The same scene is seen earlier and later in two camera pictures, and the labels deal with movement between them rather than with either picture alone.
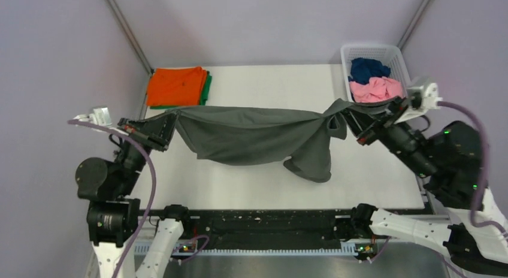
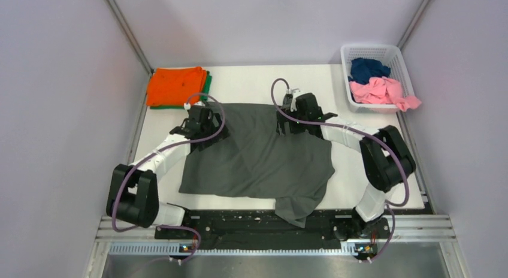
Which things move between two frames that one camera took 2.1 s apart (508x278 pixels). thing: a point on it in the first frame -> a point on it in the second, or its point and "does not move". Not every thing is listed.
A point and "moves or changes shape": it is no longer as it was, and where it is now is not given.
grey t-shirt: [246, 135] moves or changes shape
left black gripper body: [145, 133] -> [223, 133]
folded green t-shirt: [203, 99] does not move
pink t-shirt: [376, 88] does not move
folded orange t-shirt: [177, 86] does not move
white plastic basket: [389, 54] does not move
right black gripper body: [377, 120] -> [295, 127]
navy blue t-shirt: [363, 69] does not move
